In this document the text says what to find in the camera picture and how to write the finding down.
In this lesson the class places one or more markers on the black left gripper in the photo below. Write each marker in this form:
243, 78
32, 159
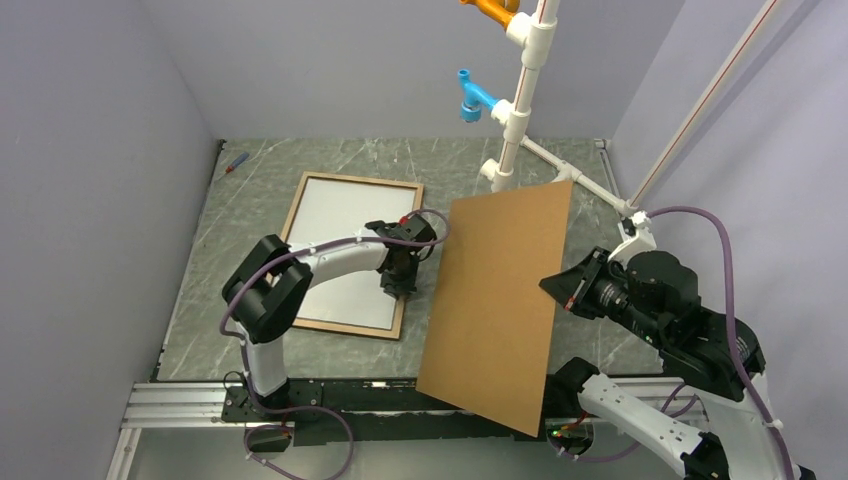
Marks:
396, 289

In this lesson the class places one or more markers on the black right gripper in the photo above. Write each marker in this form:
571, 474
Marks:
571, 286

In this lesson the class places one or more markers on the light wooden picture frame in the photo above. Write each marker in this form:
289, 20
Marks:
343, 256

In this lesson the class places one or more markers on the brown fibreboard backing board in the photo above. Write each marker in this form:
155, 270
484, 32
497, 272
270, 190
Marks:
490, 324

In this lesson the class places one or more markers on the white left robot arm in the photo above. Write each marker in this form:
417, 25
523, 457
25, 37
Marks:
265, 293

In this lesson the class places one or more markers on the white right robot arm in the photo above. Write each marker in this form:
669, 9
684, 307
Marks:
656, 298

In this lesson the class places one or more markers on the blue pipe fitting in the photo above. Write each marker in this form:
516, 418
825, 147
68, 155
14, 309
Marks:
475, 98

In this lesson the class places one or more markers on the blue red screwdriver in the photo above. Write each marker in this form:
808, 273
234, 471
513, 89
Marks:
238, 161

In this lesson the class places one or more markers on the white pvc pipe stand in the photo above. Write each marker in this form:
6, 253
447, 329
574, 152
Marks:
645, 74

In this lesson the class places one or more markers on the orange pipe fitting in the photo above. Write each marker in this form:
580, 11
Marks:
500, 11

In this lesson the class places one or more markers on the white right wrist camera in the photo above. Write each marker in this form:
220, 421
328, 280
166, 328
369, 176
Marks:
637, 239

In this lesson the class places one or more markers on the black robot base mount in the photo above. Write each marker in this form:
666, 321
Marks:
323, 411

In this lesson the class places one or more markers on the aluminium table edge rail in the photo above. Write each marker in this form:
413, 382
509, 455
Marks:
164, 405

